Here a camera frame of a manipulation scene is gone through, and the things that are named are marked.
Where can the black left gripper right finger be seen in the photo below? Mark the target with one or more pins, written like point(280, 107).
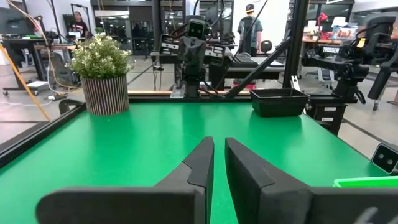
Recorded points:
point(264, 202)

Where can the green plastic basket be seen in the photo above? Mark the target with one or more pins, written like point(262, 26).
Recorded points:
point(367, 182)

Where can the black neighbouring robot arm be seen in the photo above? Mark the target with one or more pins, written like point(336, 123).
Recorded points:
point(342, 62)

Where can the black office chair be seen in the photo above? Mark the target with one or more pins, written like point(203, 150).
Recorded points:
point(266, 46)

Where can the black plastic basket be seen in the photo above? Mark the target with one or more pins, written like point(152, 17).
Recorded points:
point(276, 109)
point(280, 92)

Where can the person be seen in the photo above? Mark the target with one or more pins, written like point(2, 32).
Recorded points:
point(250, 29)
point(78, 26)

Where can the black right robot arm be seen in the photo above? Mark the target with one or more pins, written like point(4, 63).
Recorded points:
point(192, 77)

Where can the dark background table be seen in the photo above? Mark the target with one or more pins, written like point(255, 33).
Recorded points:
point(248, 67)

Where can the black labelled equipment stand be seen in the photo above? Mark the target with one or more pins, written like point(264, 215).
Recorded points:
point(329, 113)

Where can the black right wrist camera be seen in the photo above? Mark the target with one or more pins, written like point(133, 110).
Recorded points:
point(196, 28)

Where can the dark monitor screen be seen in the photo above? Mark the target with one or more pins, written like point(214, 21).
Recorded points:
point(15, 21)

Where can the black aluminium table frame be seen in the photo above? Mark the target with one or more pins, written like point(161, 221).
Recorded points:
point(31, 137)

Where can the potted plant in ribbed pot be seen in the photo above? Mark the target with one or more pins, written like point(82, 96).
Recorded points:
point(105, 96)

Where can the black table-level camera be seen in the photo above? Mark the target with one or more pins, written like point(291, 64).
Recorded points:
point(385, 158)

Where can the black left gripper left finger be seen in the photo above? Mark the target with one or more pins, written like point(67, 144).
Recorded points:
point(186, 202)

